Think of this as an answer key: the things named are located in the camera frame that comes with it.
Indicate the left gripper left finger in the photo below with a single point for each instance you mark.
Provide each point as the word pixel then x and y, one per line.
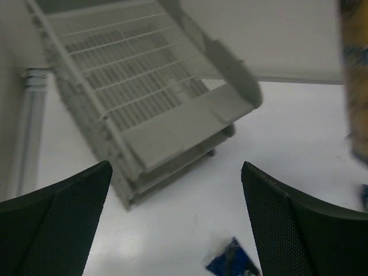
pixel 50 231

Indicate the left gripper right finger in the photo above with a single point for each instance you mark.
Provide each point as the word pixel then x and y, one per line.
pixel 298 234

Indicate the blue yellow spaghetti bag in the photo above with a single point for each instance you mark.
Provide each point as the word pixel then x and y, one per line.
pixel 231 259

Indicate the pasta bag label side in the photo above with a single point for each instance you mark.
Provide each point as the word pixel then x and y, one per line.
pixel 353 31

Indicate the grey three-tier tray shelf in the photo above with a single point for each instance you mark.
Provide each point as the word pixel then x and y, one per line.
pixel 151 92

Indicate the aluminium frame rail left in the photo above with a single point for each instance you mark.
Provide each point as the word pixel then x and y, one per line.
pixel 23 178

